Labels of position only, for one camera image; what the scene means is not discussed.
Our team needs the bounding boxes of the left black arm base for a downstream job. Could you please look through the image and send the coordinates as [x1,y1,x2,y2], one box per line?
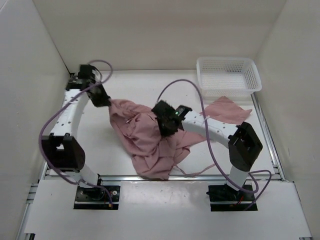
[73,183,121,211]

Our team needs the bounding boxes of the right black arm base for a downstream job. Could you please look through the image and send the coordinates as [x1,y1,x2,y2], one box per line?
[206,184,258,212]

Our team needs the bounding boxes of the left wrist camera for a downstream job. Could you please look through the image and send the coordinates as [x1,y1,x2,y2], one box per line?
[77,64,102,84]

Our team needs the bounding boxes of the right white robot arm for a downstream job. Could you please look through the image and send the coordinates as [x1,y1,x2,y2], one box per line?
[151,100,263,200]

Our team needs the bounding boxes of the pink trousers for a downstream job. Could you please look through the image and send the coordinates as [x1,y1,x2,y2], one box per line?
[107,96,253,181]

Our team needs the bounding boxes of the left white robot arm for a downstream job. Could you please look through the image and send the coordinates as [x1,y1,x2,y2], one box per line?
[40,69,111,200]

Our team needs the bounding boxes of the white plastic basket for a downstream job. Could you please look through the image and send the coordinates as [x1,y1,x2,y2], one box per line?
[196,56,262,100]

